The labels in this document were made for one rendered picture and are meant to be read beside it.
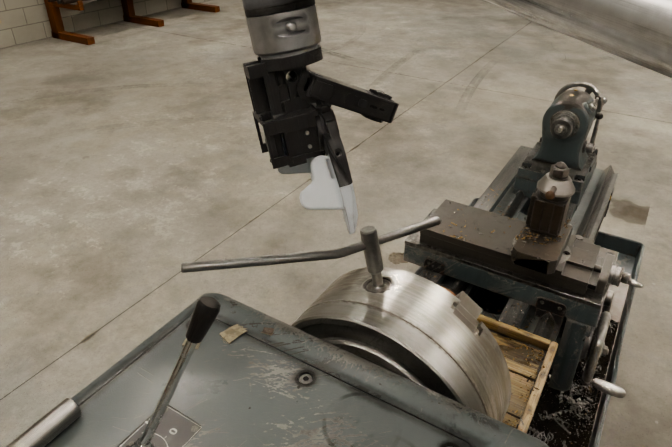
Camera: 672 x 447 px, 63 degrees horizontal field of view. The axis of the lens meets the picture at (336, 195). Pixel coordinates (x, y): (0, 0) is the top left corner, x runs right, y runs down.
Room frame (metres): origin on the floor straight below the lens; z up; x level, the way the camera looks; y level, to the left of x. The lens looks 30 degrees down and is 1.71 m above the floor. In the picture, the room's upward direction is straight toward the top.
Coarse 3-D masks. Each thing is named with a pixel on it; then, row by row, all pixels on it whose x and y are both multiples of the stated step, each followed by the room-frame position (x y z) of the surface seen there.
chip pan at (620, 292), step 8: (624, 256) 1.59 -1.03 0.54; (632, 256) 1.59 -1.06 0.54; (616, 264) 1.55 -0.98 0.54; (624, 264) 1.55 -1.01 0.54; (632, 264) 1.55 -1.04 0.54; (624, 272) 1.50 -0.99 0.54; (608, 288) 1.42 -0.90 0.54; (616, 288) 1.42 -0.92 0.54; (624, 288) 1.42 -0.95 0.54; (616, 296) 1.38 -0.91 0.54; (624, 296) 1.38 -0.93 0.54; (616, 304) 1.34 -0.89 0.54; (616, 312) 1.30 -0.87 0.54; (616, 320) 1.26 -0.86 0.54
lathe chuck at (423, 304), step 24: (336, 288) 0.61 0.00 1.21; (360, 288) 0.58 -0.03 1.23; (408, 288) 0.57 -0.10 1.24; (432, 288) 0.57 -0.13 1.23; (408, 312) 0.52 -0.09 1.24; (432, 312) 0.53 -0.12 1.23; (432, 336) 0.49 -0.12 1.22; (456, 336) 0.51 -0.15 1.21; (480, 336) 0.52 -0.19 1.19; (456, 360) 0.48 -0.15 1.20; (480, 360) 0.49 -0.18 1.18; (504, 360) 0.52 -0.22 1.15; (480, 384) 0.47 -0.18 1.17; (504, 384) 0.50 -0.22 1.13; (504, 408) 0.49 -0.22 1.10
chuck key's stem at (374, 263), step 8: (360, 232) 0.59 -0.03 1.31; (368, 232) 0.58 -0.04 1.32; (376, 232) 0.59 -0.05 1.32; (368, 240) 0.58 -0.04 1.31; (376, 240) 0.58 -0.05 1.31; (368, 248) 0.58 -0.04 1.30; (376, 248) 0.58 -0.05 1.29; (368, 256) 0.58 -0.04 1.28; (376, 256) 0.58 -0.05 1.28; (368, 264) 0.58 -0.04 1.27; (376, 264) 0.57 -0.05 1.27; (376, 272) 0.57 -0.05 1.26; (376, 280) 0.58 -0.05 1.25; (376, 288) 0.57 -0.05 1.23
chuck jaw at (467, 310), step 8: (456, 296) 0.60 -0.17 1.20; (464, 296) 0.60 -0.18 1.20; (464, 304) 0.58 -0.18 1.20; (472, 304) 0.59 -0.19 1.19; (456, 312) 0.55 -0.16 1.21; (464, 312) 0.55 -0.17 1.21; (472, 312) 0.58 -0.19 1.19; (480, 312) 0.58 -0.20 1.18; (464, 320) 0.54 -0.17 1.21; (472, 320) 0.55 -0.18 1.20; (472, 328) 0.54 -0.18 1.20
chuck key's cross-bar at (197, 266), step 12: (408, 228) 0.60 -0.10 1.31; (420, 228) 0.61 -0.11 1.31; (384, 240) 0.59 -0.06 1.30; (312, 252) 0.56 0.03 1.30; (324, 252) 0.57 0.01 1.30; (336, 252) 0.57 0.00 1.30; (348, 252) 0.57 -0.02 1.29; (192, 264) 0.52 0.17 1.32; (204, 264) 0.52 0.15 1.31; (216, 264) 0.52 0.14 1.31; (228, 264) 0.53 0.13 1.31; (240, 264) 0.53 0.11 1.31; (252, 264) 0.53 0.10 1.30; (264, 264) 0.54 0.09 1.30
